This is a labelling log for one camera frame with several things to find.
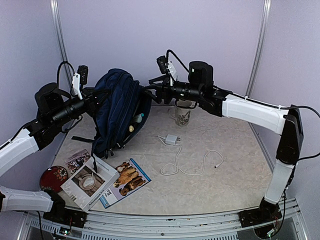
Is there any blue dog cover book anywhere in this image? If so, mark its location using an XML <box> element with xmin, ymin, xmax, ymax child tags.
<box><xmin>100</xmin><ymin>158</ymin><xmax>151</xmax><ymax>209</ymax></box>

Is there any beige patterned ceramic mug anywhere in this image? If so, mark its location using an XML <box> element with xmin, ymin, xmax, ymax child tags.
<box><xmin>167</xmin><ymin>100</ymin><xmax>192</xmax><ymax>127</ymax></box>

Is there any front aluminium rail base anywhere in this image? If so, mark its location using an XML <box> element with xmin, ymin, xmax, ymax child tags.
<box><xmin>17</xmin><ymin>197</ymin><xmax>308</xmax><ymax>240</ymax></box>

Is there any red floral round tin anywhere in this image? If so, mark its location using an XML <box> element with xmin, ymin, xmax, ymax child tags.
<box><xmin>39</xmin><ymin>165</ymin><xmax>69</xmax><ymax>193</ymax></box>

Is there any white USB charger block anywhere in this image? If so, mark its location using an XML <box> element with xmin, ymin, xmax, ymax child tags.
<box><xmin>164</xmin><ymin>134</ymin><xmax>181</xmax><ymax>145</ymax></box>

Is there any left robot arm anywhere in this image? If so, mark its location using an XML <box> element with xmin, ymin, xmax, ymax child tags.
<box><xmin>0</xmin><ymin>82</ymin><xmax>111</xmax><ymax>223</ymax></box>

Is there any white afternoon tea book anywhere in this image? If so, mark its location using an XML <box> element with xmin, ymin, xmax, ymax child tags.
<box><xmin>61</xmin><ymin>156</ymin><xmax>120</xmax><ymax>212</ymax></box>

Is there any navy blue student backpack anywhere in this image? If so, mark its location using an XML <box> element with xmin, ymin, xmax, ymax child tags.
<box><xmin>71</xmin><ymin>68</ymin><xmax>152</xmax><ymax>158</ymax></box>

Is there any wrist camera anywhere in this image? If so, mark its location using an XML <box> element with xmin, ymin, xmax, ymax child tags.
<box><xmin>71</xmin><ymin>65</ymin><xmax>89</xmax><ymax>100</ymax></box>
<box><xmin>156</xmin><ymin>55</ymin><xmax>178</xmax><ymax>87</ymax></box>

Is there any purple picture card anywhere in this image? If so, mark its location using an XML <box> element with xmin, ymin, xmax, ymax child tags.
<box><xmin>65</xmin><ymin>149</ymin><xmax>91</xmax><ymax>175</ymax></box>

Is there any white teal-capped marker pen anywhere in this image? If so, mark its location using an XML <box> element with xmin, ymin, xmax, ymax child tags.
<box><xmin>133</xmin><ymin>113</ymin><xmax>145</xmax><ymax>123</ymax></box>

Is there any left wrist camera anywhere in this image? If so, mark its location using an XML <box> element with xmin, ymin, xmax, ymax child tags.
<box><xmin>71</xmin><ymin>65</ymin><xmax>89</xmax><ymax>100</ymax></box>

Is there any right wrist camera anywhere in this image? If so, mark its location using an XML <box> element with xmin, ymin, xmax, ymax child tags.
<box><xmin>156</xmin><ymin>55</ymin><xmax>178</xmax><ymax>87</ymax></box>

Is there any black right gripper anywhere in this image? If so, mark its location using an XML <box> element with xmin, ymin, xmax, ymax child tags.
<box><xmin>140</xmin><ymin>74</ymin><xmax>203</xmax><ymax>105</ymax></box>

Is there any right aluminium frame post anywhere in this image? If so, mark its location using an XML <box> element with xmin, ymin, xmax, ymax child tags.
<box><xmin>240</xmin><ymin>0</ymin><xmax>272</xmax><ymax>110</ymax></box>

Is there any aluminium frame post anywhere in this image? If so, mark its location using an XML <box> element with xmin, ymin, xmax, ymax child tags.
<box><xmin>240</xmin><ymin>0</ymin><xmax>272</xmax><ymax>110</ymax></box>
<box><xmin>49</xmin><ymin>0</ymin><xmax>71</xmax><ymax>83</ymax></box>

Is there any left aluminium frame post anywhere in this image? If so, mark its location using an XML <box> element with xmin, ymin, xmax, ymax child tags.
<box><xmin>49</xmin><ymin>0</ymin><xmax>71</xmax><ymax>83</ymax></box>

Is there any white charging cable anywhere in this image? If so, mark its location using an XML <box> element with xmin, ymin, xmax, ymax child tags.
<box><xmin>157</xmin><ymin>135</ymin><xmax>225</xmax><ymax>176</ymax></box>

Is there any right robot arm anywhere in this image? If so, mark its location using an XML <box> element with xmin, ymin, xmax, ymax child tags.
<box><xmin>143</xmin><ymin>57</ymin><xmax>304</xmax><ymax>222</ymax></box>

